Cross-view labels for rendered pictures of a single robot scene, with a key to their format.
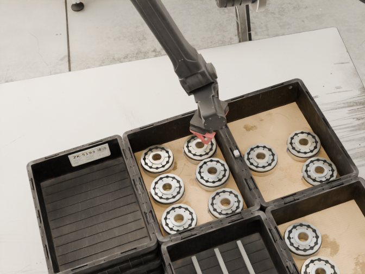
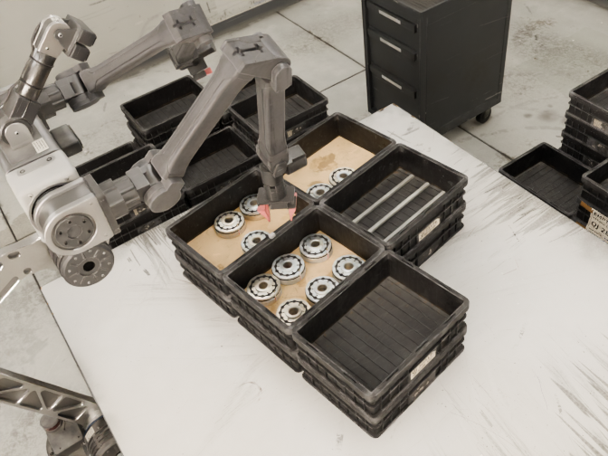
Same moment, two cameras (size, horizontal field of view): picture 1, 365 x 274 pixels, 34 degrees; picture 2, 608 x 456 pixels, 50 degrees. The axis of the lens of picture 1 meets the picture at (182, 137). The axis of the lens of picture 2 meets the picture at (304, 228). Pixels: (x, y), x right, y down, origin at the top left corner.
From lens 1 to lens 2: 1.88 m
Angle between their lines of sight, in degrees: 67
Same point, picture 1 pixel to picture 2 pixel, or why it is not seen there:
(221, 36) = not seen: outside the picture
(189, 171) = (291, 290)
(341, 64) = not seen: hidden behind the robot
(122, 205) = (355, 324)
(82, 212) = (382, 352)
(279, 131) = (217, 248)
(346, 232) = (299, 181)
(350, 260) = (320, 174)
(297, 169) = (254, 223)
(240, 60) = (106, 348)
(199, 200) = (318, 270)
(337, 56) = not seen: hidden behind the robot
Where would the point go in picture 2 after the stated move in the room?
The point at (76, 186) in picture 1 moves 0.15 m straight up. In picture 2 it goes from (357, 374) to (354, 341)
